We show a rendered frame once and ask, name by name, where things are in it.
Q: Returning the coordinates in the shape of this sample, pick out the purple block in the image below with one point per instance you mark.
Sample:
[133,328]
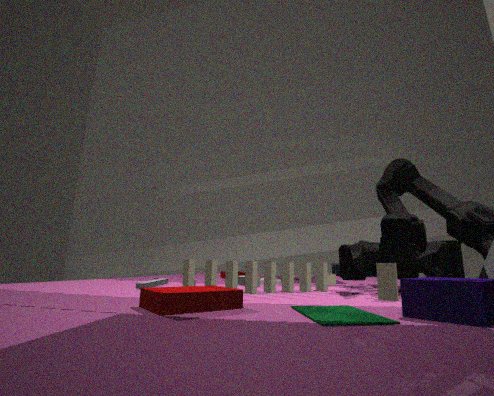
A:
[449,300]

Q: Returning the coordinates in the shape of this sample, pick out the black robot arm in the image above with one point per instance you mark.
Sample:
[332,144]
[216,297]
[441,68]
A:
[469,222]

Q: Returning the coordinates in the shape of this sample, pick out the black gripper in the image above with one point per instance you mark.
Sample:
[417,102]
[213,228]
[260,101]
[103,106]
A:
[440,259]

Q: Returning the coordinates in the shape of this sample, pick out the green flat panel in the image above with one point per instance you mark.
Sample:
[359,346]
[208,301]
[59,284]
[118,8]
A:
[337,315]

